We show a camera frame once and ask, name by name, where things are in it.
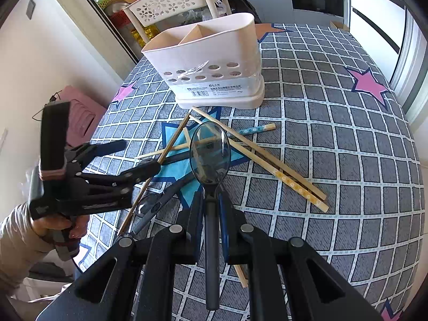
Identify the white refrigerator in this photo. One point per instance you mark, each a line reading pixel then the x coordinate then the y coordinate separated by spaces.
pixel 391 36

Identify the left hand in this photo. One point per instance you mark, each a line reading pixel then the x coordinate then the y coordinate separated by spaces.
pixel 78 228

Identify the grey checked star tablecloth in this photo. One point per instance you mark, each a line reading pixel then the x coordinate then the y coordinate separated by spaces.
pixel 360 153

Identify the pink plastic stool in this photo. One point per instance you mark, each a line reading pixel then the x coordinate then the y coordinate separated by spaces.
pixel 84 117

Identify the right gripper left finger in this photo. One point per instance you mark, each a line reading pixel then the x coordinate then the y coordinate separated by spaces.
pixel 178 244

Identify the beige sleeve left forearm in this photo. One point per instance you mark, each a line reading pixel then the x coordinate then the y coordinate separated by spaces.
pixel 20 248

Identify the white plastic utensil caddy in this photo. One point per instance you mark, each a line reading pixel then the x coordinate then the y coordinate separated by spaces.
pixel 211 63

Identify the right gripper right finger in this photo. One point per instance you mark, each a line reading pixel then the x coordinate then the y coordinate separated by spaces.
pixel 245 244

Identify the plain bamboo chopstick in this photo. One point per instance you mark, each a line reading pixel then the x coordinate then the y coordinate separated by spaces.
pixel 275 166

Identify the grey spoon black handle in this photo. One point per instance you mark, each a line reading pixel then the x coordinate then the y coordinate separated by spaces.
pixel 212 275

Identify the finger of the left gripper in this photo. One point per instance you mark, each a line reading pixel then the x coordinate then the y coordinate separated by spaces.
pixel 87 152
pixel 146 169

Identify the blue patterned bamboo chopstick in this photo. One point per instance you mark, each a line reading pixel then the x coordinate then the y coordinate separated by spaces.
pixel 257 129

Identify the bamboo chopstick near caddy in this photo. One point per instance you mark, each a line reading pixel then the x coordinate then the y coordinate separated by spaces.
pixel 179 147

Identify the cardboard box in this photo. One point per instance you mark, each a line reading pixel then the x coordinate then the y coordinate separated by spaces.
pixel 339 26

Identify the yellow patterned bamboo chopstick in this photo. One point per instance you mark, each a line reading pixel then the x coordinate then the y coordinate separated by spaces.
pixel 210 158

